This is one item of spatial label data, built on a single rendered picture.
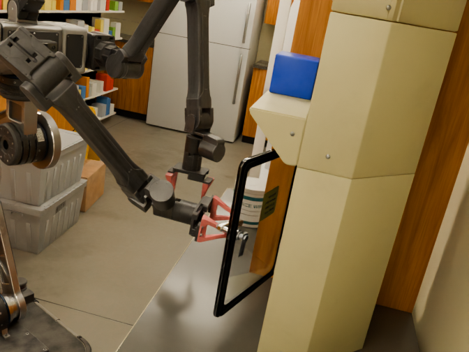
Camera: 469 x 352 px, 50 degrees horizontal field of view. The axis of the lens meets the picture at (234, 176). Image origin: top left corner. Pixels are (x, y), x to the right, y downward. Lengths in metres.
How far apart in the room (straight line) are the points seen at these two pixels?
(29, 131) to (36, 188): 1.45
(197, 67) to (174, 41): 4.68
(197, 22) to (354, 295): 0.86
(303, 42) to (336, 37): 0.38
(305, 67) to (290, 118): 0.22
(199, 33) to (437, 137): 0.71
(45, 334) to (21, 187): 1.16
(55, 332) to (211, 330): 1.21
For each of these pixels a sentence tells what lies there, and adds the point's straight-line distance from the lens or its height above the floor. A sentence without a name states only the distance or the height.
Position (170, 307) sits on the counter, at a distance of 1.35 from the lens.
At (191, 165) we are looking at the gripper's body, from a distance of 1.53.
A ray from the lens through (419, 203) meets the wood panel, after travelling 1.44.
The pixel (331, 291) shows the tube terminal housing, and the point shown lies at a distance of 1.14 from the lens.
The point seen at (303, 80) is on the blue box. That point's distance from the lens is 1.19.
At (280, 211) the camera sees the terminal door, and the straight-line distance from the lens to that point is 1.33.
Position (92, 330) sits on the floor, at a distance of 2.79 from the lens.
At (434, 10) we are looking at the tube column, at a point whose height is 1.74.
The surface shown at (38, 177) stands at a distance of 3.17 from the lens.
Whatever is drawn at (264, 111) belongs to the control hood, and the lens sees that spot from 1.00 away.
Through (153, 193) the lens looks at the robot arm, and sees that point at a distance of 1.20.
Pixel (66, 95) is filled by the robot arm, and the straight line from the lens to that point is 1.12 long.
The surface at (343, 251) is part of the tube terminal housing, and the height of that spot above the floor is 1.24.
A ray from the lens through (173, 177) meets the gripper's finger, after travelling 1.58.
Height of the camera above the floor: 1.71
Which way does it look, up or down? 20 degrees down
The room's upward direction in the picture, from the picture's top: 10 degrees clockwise
